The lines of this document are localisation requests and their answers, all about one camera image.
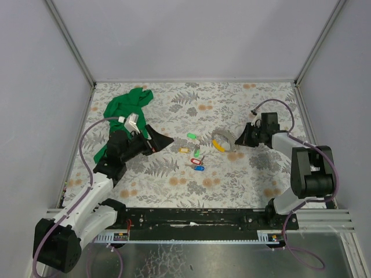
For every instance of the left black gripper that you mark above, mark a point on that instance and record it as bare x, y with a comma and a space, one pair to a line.
148, 143

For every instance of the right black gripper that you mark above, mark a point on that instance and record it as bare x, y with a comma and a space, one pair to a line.
250, 136

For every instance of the yellow key tag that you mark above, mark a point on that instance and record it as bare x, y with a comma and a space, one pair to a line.
184, 150

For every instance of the red key tag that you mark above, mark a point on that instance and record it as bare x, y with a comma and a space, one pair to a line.
197, 161

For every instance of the blue key tag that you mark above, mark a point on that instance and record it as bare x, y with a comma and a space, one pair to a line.
196, 167

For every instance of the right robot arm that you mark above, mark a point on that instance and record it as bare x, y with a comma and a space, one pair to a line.
313, 178

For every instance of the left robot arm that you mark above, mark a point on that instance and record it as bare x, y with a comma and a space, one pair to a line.
60, 241

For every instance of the light green key tag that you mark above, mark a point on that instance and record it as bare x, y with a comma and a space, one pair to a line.
192, 136

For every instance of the dark green key tag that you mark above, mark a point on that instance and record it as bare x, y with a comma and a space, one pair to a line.
197, 151

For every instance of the green cloth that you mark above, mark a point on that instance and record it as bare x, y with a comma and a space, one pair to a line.
124, 105

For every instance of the floral table mat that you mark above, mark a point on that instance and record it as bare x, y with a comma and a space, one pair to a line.
247, 178

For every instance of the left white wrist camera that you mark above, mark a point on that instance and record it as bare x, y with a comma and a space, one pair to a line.
131, 123

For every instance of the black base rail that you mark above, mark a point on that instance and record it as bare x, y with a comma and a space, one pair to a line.
189, 236

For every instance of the aluminium frame rail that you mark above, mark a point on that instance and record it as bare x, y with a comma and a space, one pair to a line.
333, 220

